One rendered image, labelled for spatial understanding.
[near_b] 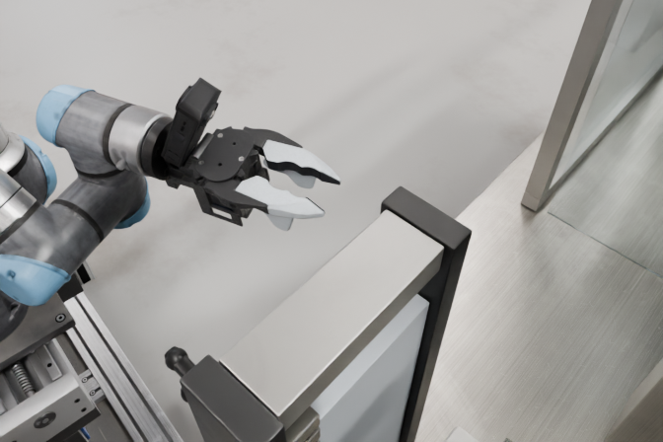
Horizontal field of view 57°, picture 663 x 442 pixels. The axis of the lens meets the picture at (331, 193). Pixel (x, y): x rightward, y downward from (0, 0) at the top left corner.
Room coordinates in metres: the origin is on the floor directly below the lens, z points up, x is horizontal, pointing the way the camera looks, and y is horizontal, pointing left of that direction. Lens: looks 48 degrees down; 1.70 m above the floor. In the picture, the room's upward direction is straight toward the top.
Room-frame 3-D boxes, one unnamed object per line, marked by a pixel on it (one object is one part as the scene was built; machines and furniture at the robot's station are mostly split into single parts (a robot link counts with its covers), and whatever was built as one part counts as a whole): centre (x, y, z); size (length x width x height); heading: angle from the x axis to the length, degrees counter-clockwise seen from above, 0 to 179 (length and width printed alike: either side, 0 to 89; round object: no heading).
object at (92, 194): (0.53, 0.29, 1.12); 0.11 x 0.08 x 0.11; 156
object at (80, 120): (0.54, 0.28, 1.21); 0.11 x 0.08 x 0.09; 66
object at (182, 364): (0.16, 0.08, 1.37); 0.05 x 0.01 x 0.01; 48
